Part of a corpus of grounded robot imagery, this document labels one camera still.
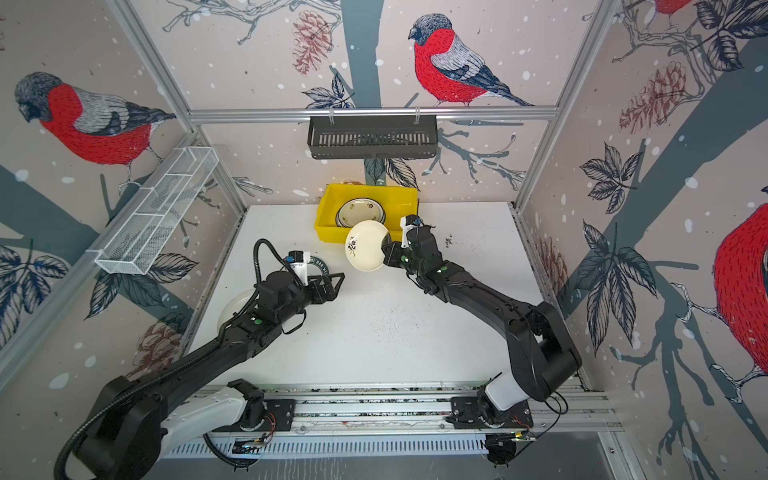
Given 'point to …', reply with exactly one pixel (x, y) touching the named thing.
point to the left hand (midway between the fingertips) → (332, 276)
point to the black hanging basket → (365, 137)
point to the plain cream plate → (234, 305)
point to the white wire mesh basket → (159, 209)
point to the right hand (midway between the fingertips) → (379, 249)
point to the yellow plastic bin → (397, 201)
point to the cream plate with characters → (358, 210)
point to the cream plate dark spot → (364, 245)
